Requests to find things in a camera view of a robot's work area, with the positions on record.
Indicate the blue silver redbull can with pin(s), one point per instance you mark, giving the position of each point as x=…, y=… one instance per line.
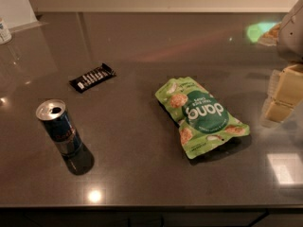
x=54, y=117

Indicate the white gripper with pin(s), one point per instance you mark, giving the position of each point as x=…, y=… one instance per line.
x=292, y=37

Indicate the black candy bar wrapper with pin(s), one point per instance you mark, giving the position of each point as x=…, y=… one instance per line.
x=92, y=78

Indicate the green dang chips bag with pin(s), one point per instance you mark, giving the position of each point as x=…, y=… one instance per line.
x=204, y=123

